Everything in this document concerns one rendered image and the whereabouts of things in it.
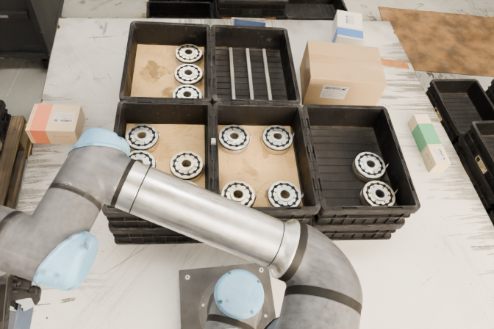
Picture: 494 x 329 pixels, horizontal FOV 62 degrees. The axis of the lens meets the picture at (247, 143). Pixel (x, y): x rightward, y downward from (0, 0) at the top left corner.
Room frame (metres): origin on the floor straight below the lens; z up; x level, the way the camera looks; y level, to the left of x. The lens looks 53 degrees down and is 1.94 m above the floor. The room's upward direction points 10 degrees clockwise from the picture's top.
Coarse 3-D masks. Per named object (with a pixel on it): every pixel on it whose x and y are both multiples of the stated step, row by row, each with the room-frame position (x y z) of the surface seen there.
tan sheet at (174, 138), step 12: (168, 132) 0.82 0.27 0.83; (180, 132) 0.83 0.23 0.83; (192, 132) 0.84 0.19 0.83; (168, 144) 0.77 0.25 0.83; (180, 144) 0.78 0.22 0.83; (192, 144) 0.79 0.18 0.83; (204, 144) 0.80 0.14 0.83; (156, 156) 0.72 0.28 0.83; (168, 156) 0.73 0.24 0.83; (204, 156) 0.75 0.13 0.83; (168, 168) 0.68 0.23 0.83; (204, 168) 0.71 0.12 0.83; (204, 180) 0.66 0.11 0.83
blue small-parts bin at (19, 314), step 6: (18, 306) 0.15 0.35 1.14; (12, 312) 0.15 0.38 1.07; (18, 312) 0.14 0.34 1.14; (24, 312) 0.15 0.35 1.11; (30, 312) 0.16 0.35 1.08; (12, 318) 0.14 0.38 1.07; (18, 318) 0.14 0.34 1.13; (24, 318) 0.14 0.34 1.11; (30, 318) 0.15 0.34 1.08; (12, 324) 0.13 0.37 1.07; (18, 324) 0.13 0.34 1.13; (24, 324) 0.13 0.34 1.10; (30, 324) 0.14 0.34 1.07
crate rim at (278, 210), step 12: (216, 108) 0.88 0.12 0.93; (300, 108) 0.94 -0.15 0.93; (216, 120) 0.83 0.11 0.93; (300, 120) 0.89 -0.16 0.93; (216, 132) 0.78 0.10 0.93; (216, 144) 0.74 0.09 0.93; (216, 156) 0.70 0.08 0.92; (216, 168) 0.65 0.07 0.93; (312, 168) 0.71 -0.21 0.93; (216, 180) 0.61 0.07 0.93; (312, 180) 0.68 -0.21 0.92; (216, 192) 0.57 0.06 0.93
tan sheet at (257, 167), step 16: (256, 128) 0.91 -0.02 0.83; (288, 128) 0.93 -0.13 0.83; (256, 144) 0.84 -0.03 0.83; (224, 160) 0.75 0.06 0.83; (240, 160) 0.76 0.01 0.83; (256, 160) 0.77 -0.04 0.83; (272, 160) 0.78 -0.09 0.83; (288, 160) 0.80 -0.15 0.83; (224, 176) 0.69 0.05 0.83; (240, 176) 0.70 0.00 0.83; (256, 176) 0.71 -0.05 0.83; (272, 176) 0.72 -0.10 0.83; (288, 176) 0.73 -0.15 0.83; (256, 192) 0.65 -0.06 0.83
